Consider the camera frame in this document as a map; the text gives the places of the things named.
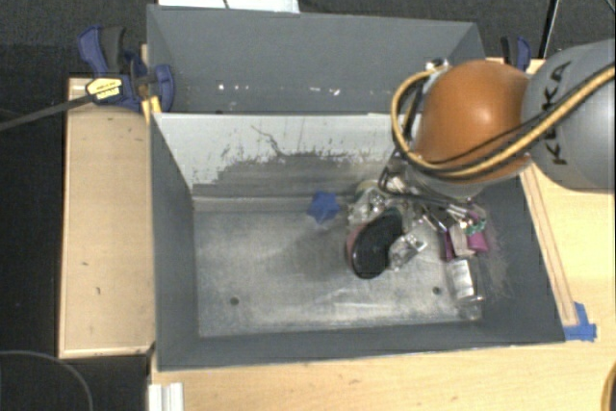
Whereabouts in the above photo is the pale grey metal gripper finger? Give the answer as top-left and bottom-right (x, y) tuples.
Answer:
(389, 233), (429, 271)

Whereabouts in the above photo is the black oval case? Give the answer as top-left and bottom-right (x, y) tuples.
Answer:
(349, 211), (404, 281)

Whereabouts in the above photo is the purple packet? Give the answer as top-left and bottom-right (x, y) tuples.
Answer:
(447, 219), (489, 262)

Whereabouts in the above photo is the clear crumpled plastic thing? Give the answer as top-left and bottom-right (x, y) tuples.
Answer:
(346, 186), (386, 230)

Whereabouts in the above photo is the clear plastic bottle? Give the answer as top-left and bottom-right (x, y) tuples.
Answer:
(444, 256), (486, 321)

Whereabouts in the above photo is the blue star-shaped toy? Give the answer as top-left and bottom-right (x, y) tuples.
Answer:
(306, 191), (341, 226)

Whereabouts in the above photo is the grey metal bin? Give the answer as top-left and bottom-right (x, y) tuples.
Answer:
(145, 3), (567, 372)

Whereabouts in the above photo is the pale wood flat board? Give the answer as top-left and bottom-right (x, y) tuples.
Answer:
(57, 76), (158, 360)

